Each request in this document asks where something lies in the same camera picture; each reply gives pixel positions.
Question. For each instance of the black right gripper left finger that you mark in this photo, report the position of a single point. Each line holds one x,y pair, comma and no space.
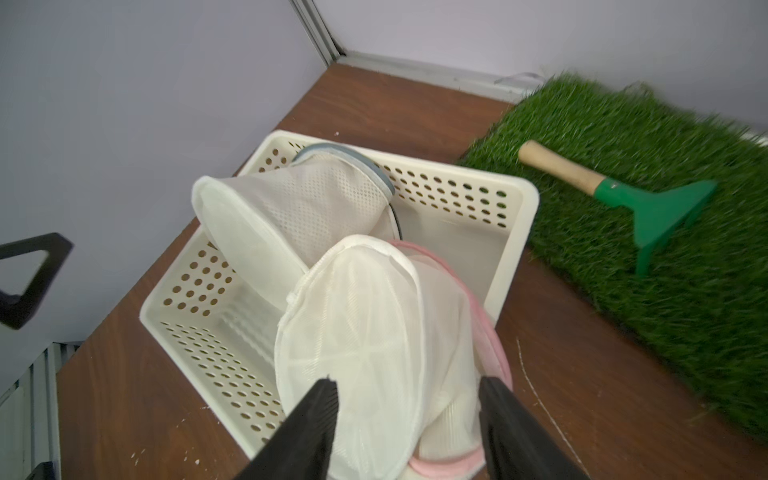
301,447

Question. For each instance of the green artificial grass mat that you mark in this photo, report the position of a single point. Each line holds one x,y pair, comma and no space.
703,306

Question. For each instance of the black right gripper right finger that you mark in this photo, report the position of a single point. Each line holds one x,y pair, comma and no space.
515,445

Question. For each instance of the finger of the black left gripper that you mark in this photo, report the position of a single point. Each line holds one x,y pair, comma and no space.
17,310

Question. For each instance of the white perforated plastic basket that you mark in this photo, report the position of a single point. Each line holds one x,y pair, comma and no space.
220,333

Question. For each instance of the green rake with wooden handle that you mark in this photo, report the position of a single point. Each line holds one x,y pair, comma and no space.
656,215

